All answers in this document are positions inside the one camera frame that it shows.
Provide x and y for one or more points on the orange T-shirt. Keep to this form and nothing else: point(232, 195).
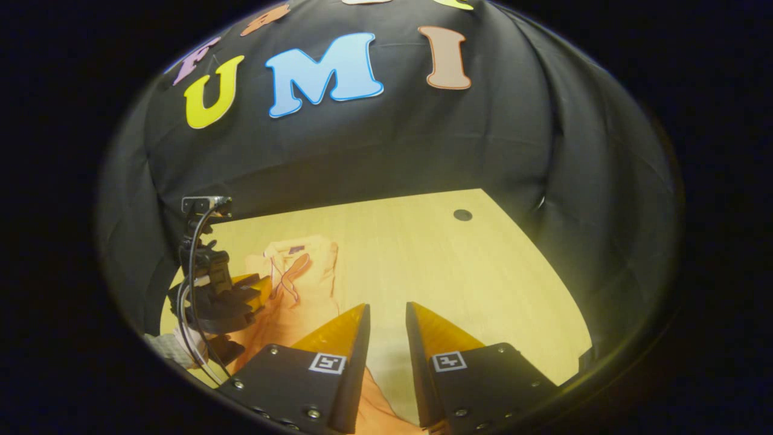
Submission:
point(302, 302)

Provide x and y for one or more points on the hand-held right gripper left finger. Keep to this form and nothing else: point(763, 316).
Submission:
point(353, 374)

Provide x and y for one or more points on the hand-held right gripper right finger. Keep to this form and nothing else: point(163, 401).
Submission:
point(420, 374)

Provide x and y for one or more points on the black backdrop cloth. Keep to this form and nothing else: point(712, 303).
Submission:
point(423, 139)

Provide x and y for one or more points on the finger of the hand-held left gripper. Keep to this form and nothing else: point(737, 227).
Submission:
point(256, 289)

